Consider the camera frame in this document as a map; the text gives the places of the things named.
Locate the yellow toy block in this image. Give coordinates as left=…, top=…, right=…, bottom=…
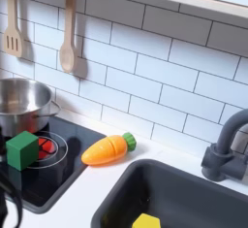
left=131, top=212, right=162, bottom=228

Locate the orange toy carrot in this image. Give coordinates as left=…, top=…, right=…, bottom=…
left=80, top=131, right=138, bottom=167

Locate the dark grey sink basin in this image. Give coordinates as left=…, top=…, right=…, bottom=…
left=90, top=158, right=248, bottom=228

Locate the thin black cable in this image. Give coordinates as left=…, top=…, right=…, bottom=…
left=0, top=170, right=23, bottom=228

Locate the wooden spoon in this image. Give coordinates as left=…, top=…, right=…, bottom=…
left=58, top=0, right=79, bottom=74

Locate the green toy block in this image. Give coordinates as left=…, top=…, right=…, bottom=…
left=5, top=130, right=40, bottom=172

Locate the grey toy tap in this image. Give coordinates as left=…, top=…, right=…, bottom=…
left=201, top=109, right=248, bottom=182

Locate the steel pot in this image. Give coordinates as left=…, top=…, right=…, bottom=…
left=0, top=77, right=62, bottom=138

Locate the black toy stove hob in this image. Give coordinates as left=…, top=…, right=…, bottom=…
left=0, top=114, right=108, bottom=214

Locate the slotted wooden spatula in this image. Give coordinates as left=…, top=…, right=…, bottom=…
left=2, top=0, right=24, bottom=58

